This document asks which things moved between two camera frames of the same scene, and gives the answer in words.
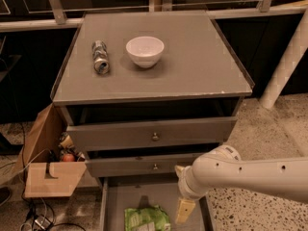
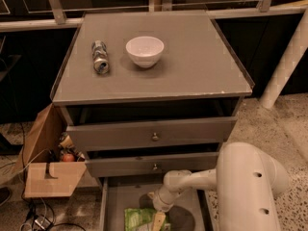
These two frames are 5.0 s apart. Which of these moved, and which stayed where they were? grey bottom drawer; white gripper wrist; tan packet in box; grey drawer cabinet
Moved: white gripper wrist
Stayed: grey bottom drawer; grey drawer cabinet; tan packet in box
